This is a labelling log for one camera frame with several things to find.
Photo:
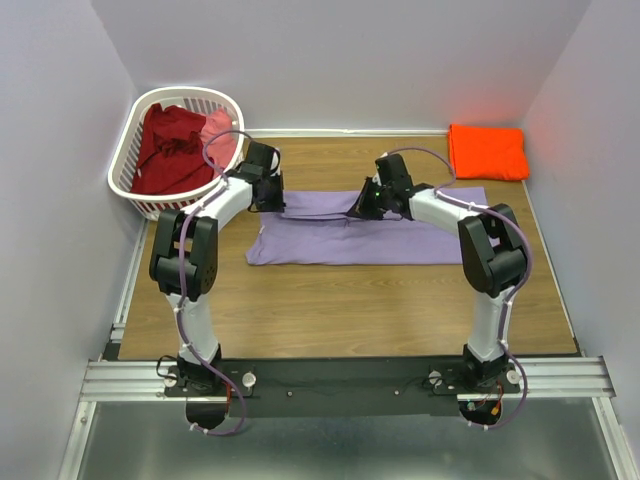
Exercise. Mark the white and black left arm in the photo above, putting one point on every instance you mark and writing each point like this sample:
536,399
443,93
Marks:
184,263

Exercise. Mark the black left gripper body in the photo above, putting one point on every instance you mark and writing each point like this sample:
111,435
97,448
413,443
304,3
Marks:
271,173

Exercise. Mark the dark red t shirt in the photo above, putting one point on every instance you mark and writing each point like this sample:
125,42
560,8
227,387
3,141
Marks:
170,156

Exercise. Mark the white plastic laundry basket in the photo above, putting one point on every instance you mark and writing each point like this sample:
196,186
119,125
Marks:
122,169

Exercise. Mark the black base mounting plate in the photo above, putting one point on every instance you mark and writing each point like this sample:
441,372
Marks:
334,387

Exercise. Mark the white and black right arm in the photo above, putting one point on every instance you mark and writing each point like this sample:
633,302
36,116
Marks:
496,256

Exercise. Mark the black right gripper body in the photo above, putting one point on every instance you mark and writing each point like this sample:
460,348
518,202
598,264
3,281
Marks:
384,193

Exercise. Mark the lavender t shirt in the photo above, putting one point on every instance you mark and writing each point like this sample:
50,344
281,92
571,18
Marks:
314,229

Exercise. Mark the pink t shirt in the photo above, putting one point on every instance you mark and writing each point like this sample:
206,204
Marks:
216,137

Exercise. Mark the folded orange t shirt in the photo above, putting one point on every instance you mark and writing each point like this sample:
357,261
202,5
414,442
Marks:
488,153

